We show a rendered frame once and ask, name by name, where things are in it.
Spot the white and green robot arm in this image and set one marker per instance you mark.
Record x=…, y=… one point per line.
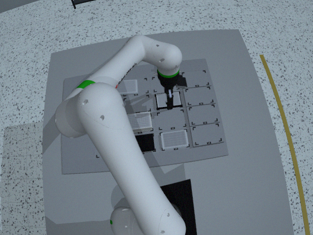
x=96, y=107

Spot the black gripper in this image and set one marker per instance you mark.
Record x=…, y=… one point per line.
x=169, y=91

